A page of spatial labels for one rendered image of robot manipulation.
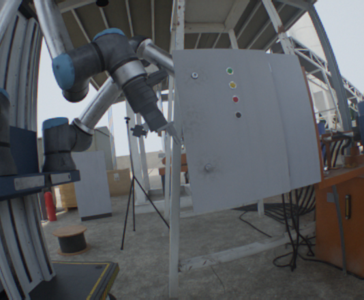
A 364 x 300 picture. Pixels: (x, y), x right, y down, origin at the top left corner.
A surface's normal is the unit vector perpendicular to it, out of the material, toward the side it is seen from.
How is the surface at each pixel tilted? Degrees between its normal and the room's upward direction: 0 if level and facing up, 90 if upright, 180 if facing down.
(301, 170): 90
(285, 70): 90
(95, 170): 90
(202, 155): 90
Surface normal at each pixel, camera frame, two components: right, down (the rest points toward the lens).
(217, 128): 0.13, -0.07
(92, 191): 0.46, -0.11
